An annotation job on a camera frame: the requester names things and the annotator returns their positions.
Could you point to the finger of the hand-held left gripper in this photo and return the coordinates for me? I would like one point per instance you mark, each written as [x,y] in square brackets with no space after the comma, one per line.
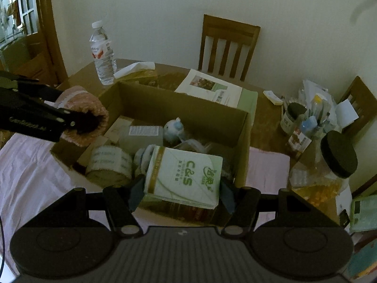
[63,118]
[35,90]

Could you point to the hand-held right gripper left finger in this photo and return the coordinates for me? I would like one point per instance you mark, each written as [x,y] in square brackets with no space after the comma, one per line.
[137,193]

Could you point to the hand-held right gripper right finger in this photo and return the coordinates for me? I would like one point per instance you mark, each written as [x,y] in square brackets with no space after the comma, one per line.
[228,196]

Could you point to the pink knit roll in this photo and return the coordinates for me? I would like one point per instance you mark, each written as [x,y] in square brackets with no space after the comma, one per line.
[85,103]

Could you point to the green and white tissue pack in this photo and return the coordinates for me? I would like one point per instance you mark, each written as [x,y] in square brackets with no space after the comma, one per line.
[182,177]

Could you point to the pink card box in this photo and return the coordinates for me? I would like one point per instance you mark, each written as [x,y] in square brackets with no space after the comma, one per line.
[117,129]

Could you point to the wooden desktop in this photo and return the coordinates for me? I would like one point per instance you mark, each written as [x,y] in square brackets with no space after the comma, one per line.
[265,129]

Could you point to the wooden glass door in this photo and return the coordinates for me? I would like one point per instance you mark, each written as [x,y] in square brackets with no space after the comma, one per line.
[32,35]

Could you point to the pink table cloth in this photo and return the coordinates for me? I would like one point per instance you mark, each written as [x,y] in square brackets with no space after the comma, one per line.
[29,177]

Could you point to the clear plastic water bottle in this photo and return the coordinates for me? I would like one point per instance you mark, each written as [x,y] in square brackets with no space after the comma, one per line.
[101,56]

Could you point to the green flat sheet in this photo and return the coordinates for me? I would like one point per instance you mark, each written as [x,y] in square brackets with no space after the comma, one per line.
[249,106]

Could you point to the orange blister pack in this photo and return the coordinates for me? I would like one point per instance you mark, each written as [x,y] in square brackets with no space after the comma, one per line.
[322,196]

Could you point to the small jar with dark lid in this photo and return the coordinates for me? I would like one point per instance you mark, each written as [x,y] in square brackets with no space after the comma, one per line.
[291,118]

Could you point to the small blue capped bottle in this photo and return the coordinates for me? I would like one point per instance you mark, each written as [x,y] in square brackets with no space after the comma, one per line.
[308,126]

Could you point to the white printed booklet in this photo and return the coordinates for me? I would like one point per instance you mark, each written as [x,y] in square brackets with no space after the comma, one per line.
[209,87]

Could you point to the large jar with black lid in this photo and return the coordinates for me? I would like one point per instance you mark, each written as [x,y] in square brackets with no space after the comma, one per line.
[335,156]

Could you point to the clear plastic bag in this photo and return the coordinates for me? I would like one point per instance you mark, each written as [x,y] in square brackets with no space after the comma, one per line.
[315,94]

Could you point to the green plastic packet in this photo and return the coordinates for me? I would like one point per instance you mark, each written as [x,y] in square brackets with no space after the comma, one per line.
[365,212]

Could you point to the white paper sheet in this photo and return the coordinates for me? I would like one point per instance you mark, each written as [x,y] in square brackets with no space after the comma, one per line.
[347,113]

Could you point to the teal cardboard box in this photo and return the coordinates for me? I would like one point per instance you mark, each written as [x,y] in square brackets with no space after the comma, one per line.
[363,259]

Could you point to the wooden chair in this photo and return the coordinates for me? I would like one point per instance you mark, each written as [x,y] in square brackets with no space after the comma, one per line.
[362,100]
[226,44]

